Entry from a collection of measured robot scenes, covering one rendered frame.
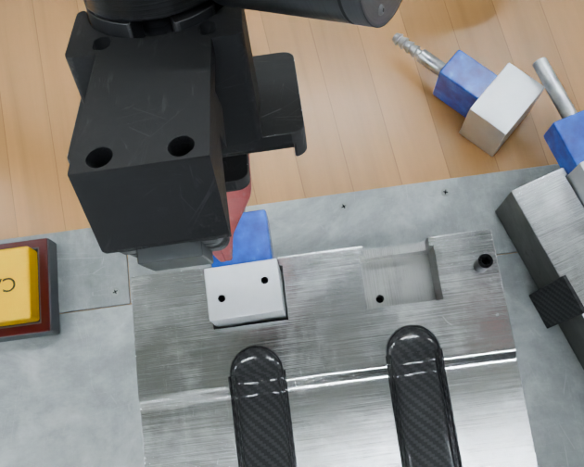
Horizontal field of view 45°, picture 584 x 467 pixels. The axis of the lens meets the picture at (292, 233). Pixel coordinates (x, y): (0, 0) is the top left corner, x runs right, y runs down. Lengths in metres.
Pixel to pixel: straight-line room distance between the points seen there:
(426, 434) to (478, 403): 0.04
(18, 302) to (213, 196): 0.39
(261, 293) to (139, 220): 0.25
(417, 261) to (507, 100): 0.16
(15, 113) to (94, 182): 0.48
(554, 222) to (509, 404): 0.15
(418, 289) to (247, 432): 0.16
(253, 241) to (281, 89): 0.19
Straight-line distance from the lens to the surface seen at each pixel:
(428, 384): 0.50
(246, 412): 0.49
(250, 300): 0.47
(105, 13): 0.28
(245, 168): 0.31
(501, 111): 0.59
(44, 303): 0.61
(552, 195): 0.57
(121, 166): 0.21
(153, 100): 0.24
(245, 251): 0.49
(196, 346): 0.50
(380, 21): 0.24
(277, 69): 0.34
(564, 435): 0.60
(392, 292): 0.52
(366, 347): 0.49
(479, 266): 0.49
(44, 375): 0.62
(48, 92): 0.69
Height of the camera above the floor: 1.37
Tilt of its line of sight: 75 degrees down
